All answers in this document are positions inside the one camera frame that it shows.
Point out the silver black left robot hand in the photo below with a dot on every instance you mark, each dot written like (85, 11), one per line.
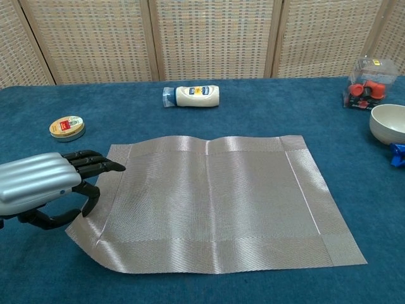
(34, 177)

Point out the brown woven placemat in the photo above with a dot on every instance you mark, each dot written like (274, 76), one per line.
(215, 206)

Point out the white bowl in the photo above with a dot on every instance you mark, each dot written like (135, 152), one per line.
(389, 126)

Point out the round yellow tin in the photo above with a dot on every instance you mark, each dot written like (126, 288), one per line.
(67, 128)

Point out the mayonnaise squeeze bottle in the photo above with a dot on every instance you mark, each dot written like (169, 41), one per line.
(197, 96)

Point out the woven bamboo folding screen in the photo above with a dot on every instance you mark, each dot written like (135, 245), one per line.
(205, 41)

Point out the blue felt table cover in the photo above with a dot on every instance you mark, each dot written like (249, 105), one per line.
(284, 120)

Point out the clear box with red parts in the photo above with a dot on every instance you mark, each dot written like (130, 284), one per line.
(370, 85)

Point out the blue snack bar wrapper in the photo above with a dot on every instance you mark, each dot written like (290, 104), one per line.
(398, 155)

